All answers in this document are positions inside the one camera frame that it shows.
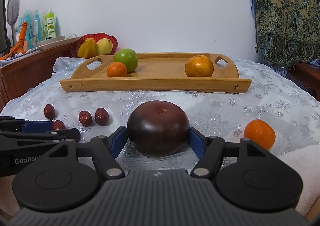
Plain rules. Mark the wooden bamboo tray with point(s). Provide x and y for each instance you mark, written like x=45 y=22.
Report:
x=157 y=71

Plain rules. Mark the red fruit bowl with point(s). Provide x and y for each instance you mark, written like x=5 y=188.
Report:
x=98 y=36

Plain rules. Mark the dark wooden side table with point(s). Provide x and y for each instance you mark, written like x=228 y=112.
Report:
x=309 y=75

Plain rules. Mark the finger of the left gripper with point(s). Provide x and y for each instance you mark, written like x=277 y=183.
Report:
x=8 y=138
x=11 y=124

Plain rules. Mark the white snowflake tablecloth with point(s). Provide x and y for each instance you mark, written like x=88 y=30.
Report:
x=289 y=110

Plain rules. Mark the large yellow orange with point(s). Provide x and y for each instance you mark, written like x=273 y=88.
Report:
x=199 y=66

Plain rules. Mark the dark purple passion fruit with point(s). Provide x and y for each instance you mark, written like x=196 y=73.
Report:
x=158 y=128

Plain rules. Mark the yellow starfruit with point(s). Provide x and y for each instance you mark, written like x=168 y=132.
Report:
x=87 y=49

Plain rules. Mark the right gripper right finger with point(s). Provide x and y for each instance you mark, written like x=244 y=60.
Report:
x=245 y=174

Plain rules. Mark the green patterned fringed shawl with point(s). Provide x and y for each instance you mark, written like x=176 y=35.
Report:
x=287 y=31

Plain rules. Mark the white towel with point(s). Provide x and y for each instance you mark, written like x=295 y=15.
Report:
x=305 y=162

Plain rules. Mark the red jujube date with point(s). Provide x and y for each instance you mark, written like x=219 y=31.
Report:
x=85 y=118
x=58 y=125
x=49 y=111
x=101 y=117

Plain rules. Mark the small orange tangerine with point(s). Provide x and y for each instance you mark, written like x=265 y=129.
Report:
x=261 y=133

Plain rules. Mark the stack of papers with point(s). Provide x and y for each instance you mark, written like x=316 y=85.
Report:
x=20 y=55

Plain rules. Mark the orange tangerine on tray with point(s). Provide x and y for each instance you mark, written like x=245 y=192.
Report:
x=116 y=69

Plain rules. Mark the yellow mango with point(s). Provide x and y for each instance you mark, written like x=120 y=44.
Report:
x=104 y=46

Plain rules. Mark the brown wooden cabinet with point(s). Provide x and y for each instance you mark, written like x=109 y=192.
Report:
x=28 y=72

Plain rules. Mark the blue spray bottle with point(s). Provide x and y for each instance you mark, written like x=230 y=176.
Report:
x=37 y=27
x=29 y=34

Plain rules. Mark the green spray bottle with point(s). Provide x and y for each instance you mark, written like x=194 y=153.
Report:
x=50 y=23

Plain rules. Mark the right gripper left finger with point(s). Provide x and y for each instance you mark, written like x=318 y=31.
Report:
x=70 y=174

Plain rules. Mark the green apple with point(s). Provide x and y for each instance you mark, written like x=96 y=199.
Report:
x=128 y=57

